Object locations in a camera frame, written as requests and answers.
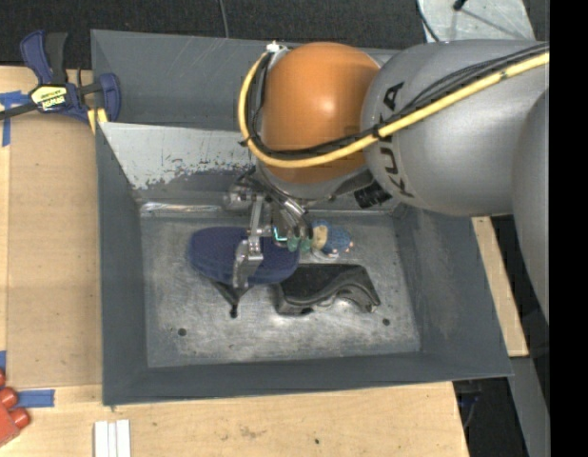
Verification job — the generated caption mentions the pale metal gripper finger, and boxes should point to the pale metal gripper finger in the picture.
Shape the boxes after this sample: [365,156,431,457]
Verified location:
[231,239,251,291]
[248,235,265,276]

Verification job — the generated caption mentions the dark blue soft pad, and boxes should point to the dark blue soft pad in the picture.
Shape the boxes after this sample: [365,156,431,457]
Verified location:
[186,226,303,287]

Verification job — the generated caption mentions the black curved plastic tool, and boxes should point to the black curved plastic tool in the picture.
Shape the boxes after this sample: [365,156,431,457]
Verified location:
[272,263,382,317]

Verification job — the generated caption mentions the blue and tan toy animal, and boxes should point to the blue and tan toy animal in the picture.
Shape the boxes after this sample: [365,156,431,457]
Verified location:
[309,219,357,259]

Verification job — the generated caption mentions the grey metal bin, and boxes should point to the grey metal bin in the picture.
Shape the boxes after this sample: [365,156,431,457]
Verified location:
[88,28,515,407]

